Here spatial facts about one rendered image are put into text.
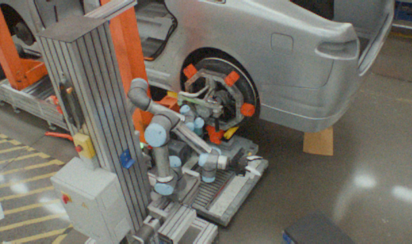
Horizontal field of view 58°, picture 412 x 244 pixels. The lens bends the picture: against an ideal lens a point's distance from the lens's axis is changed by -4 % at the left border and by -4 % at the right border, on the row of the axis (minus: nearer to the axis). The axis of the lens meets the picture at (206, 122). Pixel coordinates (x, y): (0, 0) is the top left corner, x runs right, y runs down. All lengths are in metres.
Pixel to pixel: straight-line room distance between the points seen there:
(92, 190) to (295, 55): 1.61
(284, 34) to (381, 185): 1.82
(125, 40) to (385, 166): 2.71
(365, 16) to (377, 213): 2.04
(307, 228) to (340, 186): 0.90
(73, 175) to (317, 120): 1.80
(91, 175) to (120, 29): 1.12
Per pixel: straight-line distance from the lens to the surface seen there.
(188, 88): 3.33
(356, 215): 3.58
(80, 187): 2.19
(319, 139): 4.20
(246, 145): 3.74
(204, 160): 2.14
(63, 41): 1.81
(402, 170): 4.09
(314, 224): 3.01
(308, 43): 2.69
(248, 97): 3.13
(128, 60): 2.95
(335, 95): 2.89
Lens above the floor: 2.73
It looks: 38 degrees down
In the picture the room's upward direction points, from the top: 6 degrees counter-clockwise
